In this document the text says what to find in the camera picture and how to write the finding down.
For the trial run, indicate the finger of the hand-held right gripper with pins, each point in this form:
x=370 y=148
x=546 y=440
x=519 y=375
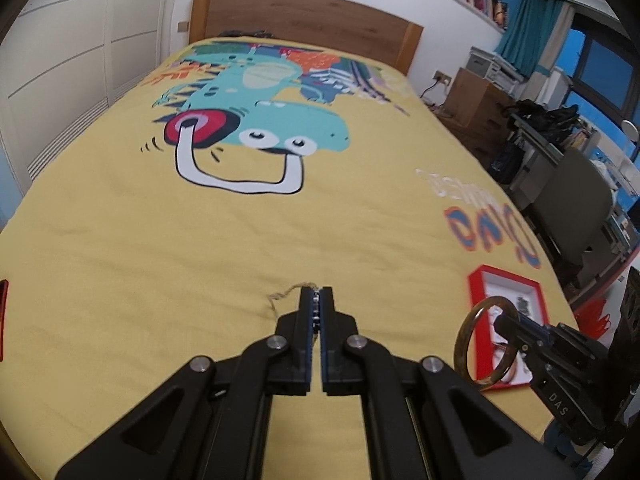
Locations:
x=527 y=360
x=525 y=329

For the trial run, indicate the red patterned white bag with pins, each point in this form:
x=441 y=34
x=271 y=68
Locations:
x=595 y=317

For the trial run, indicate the wall socket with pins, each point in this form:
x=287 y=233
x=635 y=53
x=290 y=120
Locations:
x=442 y=78

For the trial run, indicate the grey chair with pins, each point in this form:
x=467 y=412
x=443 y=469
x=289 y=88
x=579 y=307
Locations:
x=570 y=200

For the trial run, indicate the dark olive bangle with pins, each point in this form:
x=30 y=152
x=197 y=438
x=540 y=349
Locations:
x=458 y=347

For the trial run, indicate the white wardrobe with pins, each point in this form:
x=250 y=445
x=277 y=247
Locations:
x=75 y=35

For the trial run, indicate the window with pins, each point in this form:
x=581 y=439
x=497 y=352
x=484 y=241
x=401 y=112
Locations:
x=600 y=70

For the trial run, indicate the black bag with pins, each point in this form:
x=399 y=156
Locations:
x=547 y=115

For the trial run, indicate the wooden cabinet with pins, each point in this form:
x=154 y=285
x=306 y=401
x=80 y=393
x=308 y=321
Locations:
x=475 y=95

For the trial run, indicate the white printer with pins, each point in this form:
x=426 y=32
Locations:
x=487 y=65

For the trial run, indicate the long teal curtain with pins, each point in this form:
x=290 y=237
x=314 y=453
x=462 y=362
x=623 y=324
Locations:
x=535 y=25

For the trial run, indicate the wooden headboard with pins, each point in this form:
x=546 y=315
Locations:
x=300 y=15

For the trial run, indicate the dark blue bag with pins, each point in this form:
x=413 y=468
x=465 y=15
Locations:
x=507 y=162

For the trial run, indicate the dark cloth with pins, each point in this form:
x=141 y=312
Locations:
x=245 y=34

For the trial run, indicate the round white lamp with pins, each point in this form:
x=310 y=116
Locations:
x=631 y=131

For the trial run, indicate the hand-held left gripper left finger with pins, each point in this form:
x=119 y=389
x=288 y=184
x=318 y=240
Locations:
x=309 y=320

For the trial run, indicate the amber bangle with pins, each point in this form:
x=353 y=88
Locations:
x=506 y=365

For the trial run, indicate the yellow printed blanket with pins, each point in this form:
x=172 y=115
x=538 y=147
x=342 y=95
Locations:
x=150 y=235

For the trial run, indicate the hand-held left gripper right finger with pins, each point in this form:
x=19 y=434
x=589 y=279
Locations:
x=326 y=320

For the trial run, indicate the red flat case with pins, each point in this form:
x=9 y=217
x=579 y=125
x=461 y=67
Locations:
x=3 y=320

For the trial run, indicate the red cardboard box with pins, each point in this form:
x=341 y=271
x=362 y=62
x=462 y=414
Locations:
x=480 y=280

